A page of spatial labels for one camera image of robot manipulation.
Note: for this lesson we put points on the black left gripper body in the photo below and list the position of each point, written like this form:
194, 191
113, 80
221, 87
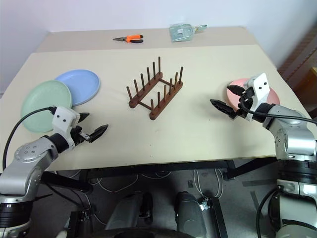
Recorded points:
78, 136

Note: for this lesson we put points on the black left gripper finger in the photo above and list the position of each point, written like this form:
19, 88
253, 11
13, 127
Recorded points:
83, 117
99, 132

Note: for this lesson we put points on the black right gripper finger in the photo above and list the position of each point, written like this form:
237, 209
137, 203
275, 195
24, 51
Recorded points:
221, 106
236, 89

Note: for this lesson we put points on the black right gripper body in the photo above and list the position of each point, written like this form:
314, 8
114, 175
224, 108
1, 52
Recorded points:
247, 99

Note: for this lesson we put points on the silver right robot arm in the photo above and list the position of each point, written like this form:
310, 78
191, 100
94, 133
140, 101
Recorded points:
294, 138

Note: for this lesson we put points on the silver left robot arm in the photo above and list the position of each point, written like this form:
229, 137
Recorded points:
24, 171

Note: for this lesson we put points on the wooden dish rack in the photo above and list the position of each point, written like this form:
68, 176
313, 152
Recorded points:
156, 99

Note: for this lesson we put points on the red plate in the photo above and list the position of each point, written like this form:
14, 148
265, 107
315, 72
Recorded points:
273, 98

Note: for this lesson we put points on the blue plate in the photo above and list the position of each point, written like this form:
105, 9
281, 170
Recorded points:
79, 84

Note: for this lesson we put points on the green plate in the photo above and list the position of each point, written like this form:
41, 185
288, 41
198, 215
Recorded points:
42, 99

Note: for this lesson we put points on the green plastic packet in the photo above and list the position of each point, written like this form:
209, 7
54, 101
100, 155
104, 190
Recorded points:
180, 32

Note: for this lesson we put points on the grey rounded robot left leg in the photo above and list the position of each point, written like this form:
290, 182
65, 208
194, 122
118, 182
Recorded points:
126, 213

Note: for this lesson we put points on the grey rounded robot leg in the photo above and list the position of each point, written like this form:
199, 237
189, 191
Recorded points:
126, 213
189, 213

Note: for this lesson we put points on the orange black pliers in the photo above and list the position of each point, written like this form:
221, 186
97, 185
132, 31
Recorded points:
132, 38

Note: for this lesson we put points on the grey rounded robot right leg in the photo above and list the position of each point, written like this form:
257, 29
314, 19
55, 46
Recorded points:
189, 213

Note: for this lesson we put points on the dark rounded robot waist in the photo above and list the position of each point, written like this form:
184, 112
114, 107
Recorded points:
148, 234

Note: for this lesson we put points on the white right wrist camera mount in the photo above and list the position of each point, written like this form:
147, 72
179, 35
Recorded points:
260, 89

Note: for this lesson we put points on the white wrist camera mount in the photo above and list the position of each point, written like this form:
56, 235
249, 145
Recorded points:
260, 89
63, 121

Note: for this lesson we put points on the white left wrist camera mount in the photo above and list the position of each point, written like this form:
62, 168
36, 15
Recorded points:
63, 121

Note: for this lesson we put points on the black metal table frame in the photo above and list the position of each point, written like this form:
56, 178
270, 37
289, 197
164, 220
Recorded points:
158, 168

